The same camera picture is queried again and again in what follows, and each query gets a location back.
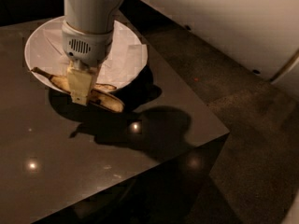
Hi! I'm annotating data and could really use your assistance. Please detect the spotted banana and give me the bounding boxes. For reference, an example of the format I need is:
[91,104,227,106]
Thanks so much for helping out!
[31,67,124,113]
[94,83,117,91]

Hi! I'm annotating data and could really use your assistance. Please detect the white bowl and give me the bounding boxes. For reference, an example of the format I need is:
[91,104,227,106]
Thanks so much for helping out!
[23,15,149,95]

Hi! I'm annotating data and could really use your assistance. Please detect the white paper liner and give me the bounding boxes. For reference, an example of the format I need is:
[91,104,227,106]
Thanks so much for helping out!
[41,20,144,87]

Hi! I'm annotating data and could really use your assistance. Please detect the dark cabinet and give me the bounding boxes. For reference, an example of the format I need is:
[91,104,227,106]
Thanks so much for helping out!
[0,0,64,26]

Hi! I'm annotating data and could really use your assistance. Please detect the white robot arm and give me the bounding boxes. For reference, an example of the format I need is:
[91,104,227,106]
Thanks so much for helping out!
[122,0,299,224]

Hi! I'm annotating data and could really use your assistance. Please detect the white gripper with vent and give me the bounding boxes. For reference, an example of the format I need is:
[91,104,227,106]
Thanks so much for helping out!
[62,21,113,105]

